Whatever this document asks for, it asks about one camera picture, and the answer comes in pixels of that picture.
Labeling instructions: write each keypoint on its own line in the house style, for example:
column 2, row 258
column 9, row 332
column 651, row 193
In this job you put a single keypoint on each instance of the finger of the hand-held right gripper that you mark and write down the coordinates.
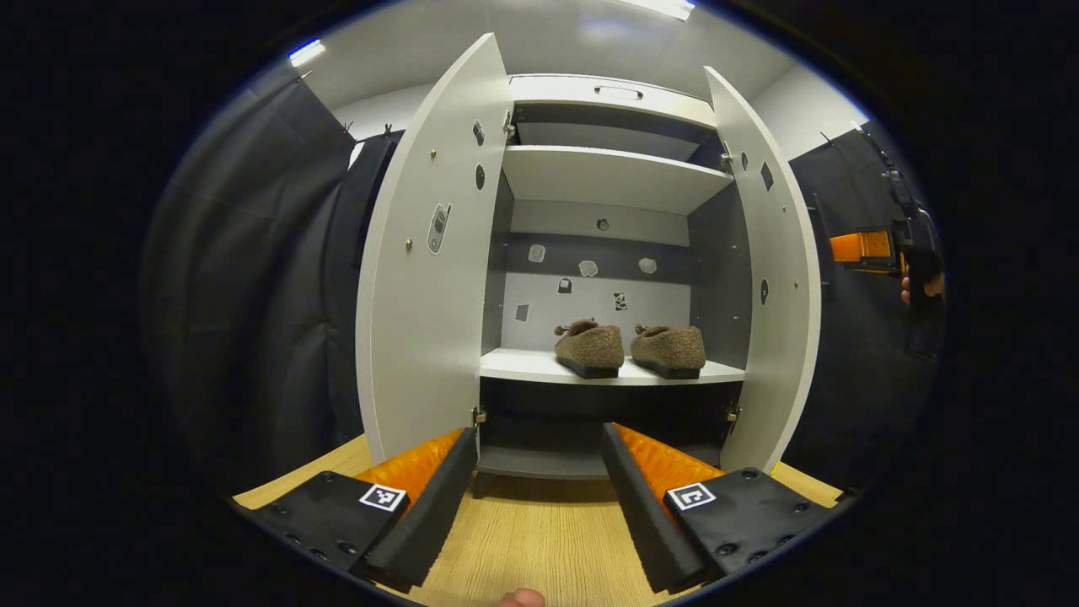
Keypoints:
column 860, row 247

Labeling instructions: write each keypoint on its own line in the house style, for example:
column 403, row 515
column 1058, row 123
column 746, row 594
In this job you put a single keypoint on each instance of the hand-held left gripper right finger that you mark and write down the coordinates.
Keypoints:
column 641, row 514

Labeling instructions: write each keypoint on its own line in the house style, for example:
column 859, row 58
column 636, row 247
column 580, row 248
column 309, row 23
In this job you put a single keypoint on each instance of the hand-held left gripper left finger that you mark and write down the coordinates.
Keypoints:
column 430, row 514

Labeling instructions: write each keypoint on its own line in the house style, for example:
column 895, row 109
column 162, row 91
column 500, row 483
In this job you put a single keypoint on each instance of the white cabinet door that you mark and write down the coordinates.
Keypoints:
column 788, row 354
column 413, row 337

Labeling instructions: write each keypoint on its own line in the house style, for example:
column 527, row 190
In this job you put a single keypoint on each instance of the brown fuzzy shoe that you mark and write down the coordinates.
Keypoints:
column 590, row 346
column 670, row 347

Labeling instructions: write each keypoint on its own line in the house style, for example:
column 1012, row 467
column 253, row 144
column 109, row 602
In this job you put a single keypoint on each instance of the white shoe cabinet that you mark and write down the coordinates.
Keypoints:
column 657, row 295

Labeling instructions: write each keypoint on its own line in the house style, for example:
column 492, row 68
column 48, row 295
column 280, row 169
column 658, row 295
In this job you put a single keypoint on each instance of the white cabinet shelf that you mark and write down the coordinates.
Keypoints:
column 607, row 177
column 523, row 367

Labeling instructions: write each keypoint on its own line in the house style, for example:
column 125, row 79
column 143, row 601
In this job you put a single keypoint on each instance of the white cabinet drawer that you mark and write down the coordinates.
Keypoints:
column 548, row 93

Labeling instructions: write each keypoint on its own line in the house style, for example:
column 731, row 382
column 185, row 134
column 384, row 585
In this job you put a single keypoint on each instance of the black backdrop cloth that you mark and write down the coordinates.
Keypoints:
column 860, row 379
column 253, row 295

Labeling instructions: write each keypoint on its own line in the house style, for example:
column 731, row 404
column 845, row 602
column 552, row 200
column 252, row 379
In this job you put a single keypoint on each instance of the ceiling light panel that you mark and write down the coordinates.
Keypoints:
column 306, row 53
column 666, row 7

